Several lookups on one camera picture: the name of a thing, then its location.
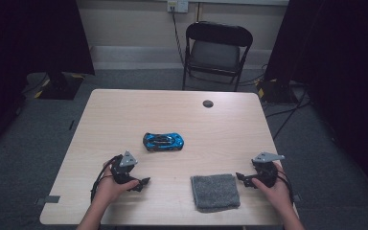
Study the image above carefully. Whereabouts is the black stand base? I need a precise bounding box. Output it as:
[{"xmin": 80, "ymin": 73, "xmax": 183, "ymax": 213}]
[
  {"xmin": 256, "ymin": 78, "xmax": 300, "ymax": 104},
  {"xmin": 37, "ymin": 71, "xmax": 85, "ymax": 101}
]

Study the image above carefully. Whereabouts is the blue toy car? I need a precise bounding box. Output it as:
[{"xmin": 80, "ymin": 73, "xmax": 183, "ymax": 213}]
[{"xmin": 142, "ymin": 131, "xmax": 185, "ymax": 152}]

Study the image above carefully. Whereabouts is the white wall outlet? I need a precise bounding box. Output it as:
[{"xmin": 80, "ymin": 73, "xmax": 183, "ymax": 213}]
[{"xmin": 167, "ymin": 0, "xmax": 190, "ymax": 13}]

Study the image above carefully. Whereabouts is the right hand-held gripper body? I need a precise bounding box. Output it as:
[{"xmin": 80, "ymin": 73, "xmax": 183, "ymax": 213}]
[{"xmin": 251, "ymin": 151, "xmax": 286, "ymax": 189}]

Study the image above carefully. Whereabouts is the black folding chair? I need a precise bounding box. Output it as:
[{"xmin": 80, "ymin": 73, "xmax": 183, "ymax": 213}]
[{"xmin": 181, "ymin": 20, "xmax": 254, "ymax": 93}]

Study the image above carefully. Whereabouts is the black power cable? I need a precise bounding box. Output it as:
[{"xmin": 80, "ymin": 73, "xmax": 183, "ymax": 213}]
[{"xmin": 171, "ymin": 6, "xmax": 187, "ymax": 66}]

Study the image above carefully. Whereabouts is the grey towel cloth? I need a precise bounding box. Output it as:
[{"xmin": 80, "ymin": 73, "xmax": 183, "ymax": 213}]
[{"xmin": 190, "ymin": 173, "xmax": 242, "ymax": 214}]

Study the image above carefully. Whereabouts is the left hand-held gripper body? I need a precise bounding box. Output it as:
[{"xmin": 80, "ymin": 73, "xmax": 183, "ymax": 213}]
[{"xmin": 109, "ymin": 150, "xmax": 140, "ymax": 185}]

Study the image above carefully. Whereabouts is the person's left hand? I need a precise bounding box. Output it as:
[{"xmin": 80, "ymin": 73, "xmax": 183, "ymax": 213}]
[{"xmin": 94, "ymin": 162, "xmax": 141, "ymax": 206}]

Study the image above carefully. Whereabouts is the black floor cable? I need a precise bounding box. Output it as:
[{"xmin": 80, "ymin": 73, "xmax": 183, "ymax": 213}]
[{"xmin": 264, "ymin": 85, "xmax": 312, "ymax": 142}]

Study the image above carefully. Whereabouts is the dark curtain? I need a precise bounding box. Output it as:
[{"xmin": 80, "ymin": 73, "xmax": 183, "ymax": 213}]
[
  {"xmin": 264, "ymin": 0, "xmax": 368, "ymax": 202},
  {"xmin": 0, "ymin": 0, "xmax": 96, "ymax": 161}
]

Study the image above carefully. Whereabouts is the person's right hand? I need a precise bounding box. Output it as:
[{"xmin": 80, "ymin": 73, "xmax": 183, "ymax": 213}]
[{"xmin": 251, "ymin": 162, "xmax": 295, "ymax": 215}]

